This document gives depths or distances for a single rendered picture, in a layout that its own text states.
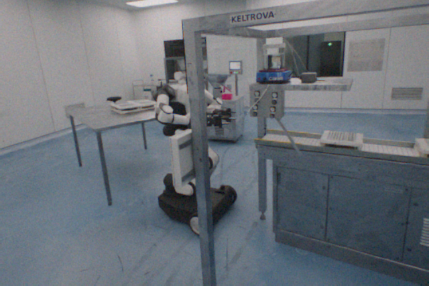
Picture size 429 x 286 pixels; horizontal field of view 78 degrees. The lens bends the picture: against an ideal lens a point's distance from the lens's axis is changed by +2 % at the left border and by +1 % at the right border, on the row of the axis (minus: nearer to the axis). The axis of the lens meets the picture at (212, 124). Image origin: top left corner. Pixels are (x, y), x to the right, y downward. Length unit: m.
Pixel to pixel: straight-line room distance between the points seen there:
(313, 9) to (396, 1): 0.24
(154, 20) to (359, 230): 7.34
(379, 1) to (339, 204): 1.38
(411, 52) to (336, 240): 5.53
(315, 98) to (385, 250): 5.21
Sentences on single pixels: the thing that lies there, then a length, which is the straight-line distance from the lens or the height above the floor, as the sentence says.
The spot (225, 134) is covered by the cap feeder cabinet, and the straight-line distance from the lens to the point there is 4.54.
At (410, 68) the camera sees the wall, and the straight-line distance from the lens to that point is 7.20.
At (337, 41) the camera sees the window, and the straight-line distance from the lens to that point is 6.95.
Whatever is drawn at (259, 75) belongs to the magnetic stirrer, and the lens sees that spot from 1.88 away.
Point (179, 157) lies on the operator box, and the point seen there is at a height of 1.00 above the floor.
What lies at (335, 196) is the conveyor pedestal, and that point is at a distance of 2.04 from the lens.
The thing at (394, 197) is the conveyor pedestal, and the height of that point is 0.57.
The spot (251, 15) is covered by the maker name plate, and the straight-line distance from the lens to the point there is 1.15.
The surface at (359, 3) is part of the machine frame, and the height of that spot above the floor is 1.61.
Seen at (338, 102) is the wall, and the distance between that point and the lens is 7.06.
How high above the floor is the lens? 1.47
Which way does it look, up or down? 14 degrees down
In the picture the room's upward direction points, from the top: 3 degrees counter-clockwise
